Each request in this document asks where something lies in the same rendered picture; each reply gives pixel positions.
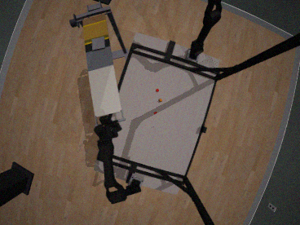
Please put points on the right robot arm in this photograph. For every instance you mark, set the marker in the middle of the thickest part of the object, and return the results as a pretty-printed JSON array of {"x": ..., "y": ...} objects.
[{"x": 210, "y": 19}]

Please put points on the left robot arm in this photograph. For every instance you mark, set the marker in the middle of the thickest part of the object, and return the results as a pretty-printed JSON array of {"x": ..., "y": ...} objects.
[{"x": 106, "y": 151}]

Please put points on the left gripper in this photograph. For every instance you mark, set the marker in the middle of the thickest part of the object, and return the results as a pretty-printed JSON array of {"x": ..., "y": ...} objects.
[{"x": 107, "y": 120}]

